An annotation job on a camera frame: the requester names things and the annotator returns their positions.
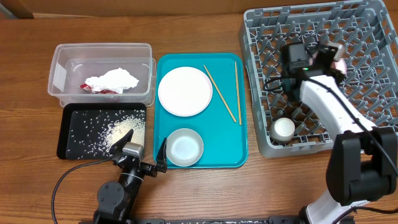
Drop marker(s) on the medium white plate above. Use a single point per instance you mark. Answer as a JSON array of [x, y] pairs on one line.
[[324, 59]]

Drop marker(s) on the white rice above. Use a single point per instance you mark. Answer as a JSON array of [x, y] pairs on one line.
[[93, 132]]

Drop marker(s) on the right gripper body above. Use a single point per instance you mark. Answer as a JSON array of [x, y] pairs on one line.
[[336, 73]]

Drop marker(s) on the teal serving tray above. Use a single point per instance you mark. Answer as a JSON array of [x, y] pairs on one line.
[[225, 142]]

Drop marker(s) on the wooden chopstick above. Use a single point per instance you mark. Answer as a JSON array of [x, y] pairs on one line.
[[237, 93], [220, 94]]

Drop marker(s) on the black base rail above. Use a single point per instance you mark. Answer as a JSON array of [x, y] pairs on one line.
[[269, 220]]

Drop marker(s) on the red snack wrapper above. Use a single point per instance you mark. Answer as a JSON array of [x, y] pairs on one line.
[[97, 89]]

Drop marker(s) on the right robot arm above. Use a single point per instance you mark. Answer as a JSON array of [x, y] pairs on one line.
[[363, 162]]

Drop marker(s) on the large white plate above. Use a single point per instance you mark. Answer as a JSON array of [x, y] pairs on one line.
[[185, 91]]

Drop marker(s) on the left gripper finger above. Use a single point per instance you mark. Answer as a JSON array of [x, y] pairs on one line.
[[161, 158], [118, 146]]

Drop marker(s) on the black plastic tray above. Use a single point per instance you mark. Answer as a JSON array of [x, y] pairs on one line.
[[70, 108]]

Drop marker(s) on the clear plastic bin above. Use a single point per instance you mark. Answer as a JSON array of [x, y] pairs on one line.
[[72, 64]]

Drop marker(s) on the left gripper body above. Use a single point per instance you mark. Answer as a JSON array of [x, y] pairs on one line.
[[148, 169]]

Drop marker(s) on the small white cup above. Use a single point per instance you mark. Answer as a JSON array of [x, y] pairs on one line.
[[282, 130]]

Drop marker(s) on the grey dishwasher rack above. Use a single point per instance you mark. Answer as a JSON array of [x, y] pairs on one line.
[[366, 31]]

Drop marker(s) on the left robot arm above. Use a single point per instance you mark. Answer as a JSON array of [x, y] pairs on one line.
[[116, 198]]

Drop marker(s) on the white napkin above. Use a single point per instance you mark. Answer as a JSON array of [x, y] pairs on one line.
[[117, 80]]

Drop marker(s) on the grey bowl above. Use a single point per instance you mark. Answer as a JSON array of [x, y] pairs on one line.
[[184, 147]]

